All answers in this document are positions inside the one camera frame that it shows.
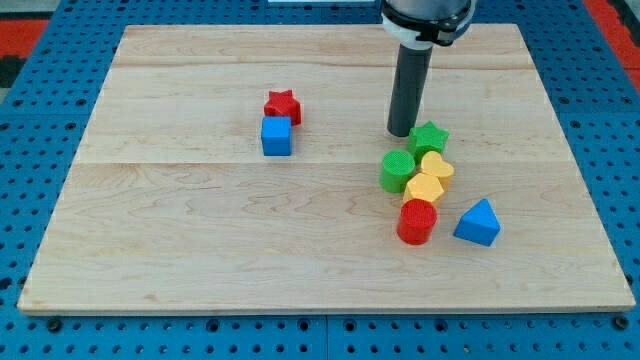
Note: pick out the blue triangle block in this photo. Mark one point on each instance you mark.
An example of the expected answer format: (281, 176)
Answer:
(479, 224)

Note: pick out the red cylinder block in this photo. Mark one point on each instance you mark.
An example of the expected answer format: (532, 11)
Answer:
(416, 222)

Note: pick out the green cylinder block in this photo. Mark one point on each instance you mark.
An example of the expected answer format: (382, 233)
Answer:
(397, 167)

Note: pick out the red star block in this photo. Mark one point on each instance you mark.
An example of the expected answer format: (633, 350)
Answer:
(284, 104)

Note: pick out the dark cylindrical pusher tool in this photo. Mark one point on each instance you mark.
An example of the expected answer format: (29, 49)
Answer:
(409, 80)

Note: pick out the yellow heart block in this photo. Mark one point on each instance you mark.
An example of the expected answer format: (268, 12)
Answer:
(432, 163)

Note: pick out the light wooden board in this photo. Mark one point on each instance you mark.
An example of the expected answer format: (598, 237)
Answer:
(171, 208)

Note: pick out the green star block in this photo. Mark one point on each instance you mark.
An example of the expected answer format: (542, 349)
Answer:
(426, 138)

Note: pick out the blue cube block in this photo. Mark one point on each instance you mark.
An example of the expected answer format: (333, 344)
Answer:
(276, 136)

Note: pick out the yellow hexagon block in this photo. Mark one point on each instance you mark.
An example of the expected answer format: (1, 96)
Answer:
(424, 187)

